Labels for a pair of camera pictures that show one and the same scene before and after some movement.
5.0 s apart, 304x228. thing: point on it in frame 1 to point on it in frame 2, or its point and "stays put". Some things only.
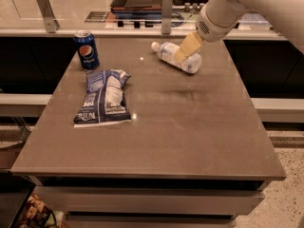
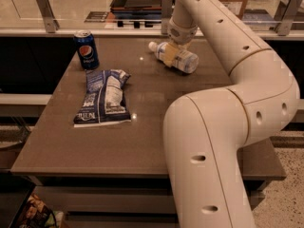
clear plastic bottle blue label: x=166 y=50 stays put
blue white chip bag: x=104 y=101 stays put
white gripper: x=209 y=28 to x=180 y=34
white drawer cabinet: x=150 y=202 stays put
